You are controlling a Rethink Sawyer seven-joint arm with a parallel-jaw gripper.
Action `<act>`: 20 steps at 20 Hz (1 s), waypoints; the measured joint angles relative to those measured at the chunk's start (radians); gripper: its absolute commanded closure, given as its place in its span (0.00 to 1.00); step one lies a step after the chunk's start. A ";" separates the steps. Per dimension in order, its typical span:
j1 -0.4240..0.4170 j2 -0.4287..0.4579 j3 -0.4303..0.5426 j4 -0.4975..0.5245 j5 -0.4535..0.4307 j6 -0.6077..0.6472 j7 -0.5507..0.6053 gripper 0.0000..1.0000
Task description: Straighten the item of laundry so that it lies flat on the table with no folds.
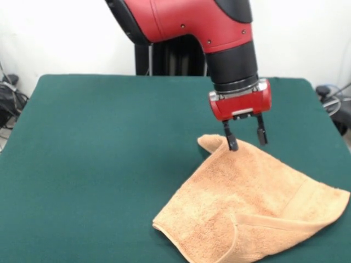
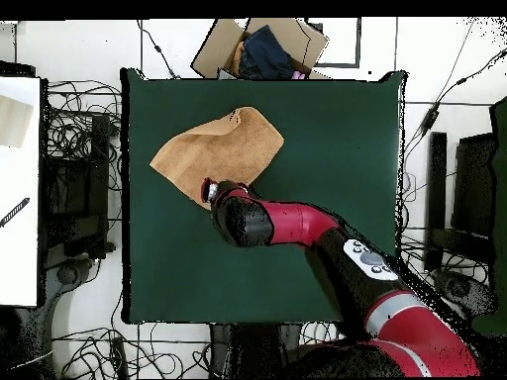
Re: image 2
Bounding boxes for black cable with inline plug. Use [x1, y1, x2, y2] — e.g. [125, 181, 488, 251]
[136, 19, 181, 80]

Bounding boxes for dark blue jeans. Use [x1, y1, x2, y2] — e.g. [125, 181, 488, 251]
[238, 24, 294, 80]

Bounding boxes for dark green table cloth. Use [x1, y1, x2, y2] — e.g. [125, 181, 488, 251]
[119, 67, 409, 326]

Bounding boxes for beige cardboard piece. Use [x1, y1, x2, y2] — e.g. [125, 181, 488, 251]
[0, 94, 34, 149]

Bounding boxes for black metal stand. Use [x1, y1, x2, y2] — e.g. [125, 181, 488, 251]
[39, 113, 113, 260]

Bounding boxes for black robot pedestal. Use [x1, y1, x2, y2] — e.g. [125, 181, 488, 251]
[209, 323, 304, 379]

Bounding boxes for orange cloth item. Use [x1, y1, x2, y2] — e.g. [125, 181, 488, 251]
[231, 41, 246, 75]

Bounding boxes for black cable with adapter block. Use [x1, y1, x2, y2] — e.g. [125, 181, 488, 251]
[401, 47, 507, 167]

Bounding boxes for brown cardboard box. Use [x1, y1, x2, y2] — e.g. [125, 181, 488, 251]
[190, 17, 330, 80]

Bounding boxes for white desk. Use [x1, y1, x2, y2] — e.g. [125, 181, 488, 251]
[0, 75, 42, 308]

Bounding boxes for tan terry towel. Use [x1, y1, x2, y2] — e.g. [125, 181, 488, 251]
[149, 106, 285, 212]

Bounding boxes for black metal frame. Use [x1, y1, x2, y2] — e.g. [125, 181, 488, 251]
[423, 131, 498, 272]

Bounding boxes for black ribbed strap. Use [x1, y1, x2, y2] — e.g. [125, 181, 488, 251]
[0, 196, 32, 230]

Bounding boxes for dark green fabric sheet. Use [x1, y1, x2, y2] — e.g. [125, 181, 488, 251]
[470, 96, 507, 337]

